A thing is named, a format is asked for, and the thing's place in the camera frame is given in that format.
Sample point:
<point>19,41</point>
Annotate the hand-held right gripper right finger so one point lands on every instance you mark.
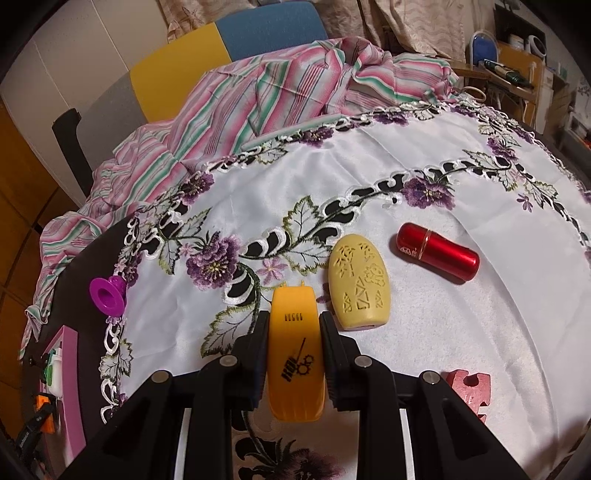
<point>330,364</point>

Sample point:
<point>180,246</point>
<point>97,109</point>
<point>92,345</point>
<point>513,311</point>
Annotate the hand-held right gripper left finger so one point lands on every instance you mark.
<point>256,369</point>

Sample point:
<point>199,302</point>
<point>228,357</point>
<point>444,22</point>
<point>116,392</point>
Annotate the orange plastic case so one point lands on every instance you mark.
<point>295,337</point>

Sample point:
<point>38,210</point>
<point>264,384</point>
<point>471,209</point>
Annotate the white tray with pink rim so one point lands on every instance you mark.
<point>71,406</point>

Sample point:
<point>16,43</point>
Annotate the small green plastic piece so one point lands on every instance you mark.
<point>51,367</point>

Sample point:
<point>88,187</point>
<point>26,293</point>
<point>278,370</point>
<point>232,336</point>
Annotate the small orange toy part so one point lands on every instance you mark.
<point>44,402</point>

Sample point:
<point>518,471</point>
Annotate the beige carved oval block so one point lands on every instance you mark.
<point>360,286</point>

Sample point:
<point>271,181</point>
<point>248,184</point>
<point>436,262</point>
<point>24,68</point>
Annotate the white embroidered floral tablecloth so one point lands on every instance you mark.
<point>415,323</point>

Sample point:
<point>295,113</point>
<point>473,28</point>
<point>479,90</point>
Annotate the pink foam puzzle piece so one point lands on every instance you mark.
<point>466,385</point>

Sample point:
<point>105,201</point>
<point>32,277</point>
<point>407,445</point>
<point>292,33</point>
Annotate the red metal cylinder case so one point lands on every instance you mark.
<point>438,251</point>

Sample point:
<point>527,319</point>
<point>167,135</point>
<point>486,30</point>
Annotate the wooden panelled cabinet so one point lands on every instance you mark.
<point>18,230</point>

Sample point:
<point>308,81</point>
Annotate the pink green striped cloth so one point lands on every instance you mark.
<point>277,92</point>

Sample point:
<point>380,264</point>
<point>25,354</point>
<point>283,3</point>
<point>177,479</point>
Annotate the black upright panel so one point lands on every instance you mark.
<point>69,152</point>

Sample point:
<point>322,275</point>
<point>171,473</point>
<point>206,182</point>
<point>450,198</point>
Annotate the grey yellow blue chair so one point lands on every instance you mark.
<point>184,50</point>

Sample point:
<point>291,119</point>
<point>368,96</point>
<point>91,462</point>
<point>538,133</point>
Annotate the wooden side desk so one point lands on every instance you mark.
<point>521,99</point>

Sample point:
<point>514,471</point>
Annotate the green black tool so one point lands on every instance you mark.
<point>505,73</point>

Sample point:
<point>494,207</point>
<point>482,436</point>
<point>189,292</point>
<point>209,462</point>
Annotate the beige patterned curtain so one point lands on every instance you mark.
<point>415,27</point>

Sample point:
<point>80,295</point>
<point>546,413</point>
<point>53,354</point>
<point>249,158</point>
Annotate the blue white round fan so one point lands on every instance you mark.
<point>482,46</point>

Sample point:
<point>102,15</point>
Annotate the white small appliance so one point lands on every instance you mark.
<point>535,45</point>

